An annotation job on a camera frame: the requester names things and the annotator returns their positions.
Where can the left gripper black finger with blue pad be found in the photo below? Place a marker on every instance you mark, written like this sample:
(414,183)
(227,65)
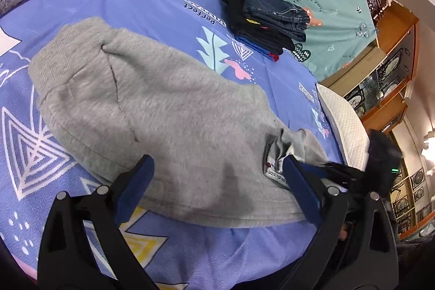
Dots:
(65,257)
(354,246)

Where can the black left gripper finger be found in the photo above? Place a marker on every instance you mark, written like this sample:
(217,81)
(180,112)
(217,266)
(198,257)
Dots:
(337,173)

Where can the grey sweatpants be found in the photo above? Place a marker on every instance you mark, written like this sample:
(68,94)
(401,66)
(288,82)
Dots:
(110,96)

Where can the person's right hand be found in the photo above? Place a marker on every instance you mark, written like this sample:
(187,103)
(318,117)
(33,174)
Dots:
(344,231)

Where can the white quilted mattress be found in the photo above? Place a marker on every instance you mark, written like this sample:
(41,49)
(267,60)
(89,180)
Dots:
(347,128)

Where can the wooden display cabinet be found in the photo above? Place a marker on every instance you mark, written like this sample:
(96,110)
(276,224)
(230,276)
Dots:
(378,84)

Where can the folded black pants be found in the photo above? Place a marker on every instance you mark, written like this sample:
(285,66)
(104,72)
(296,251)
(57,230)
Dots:
(269,42)

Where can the folded dark blue jeans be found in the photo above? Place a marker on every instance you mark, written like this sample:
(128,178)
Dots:
(283,16)

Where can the blue patterned bed sheet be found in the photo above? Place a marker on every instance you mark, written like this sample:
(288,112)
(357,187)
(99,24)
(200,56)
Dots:
(34,166)

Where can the wall spot lamps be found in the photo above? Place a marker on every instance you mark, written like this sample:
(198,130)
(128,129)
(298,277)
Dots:
(428,151)

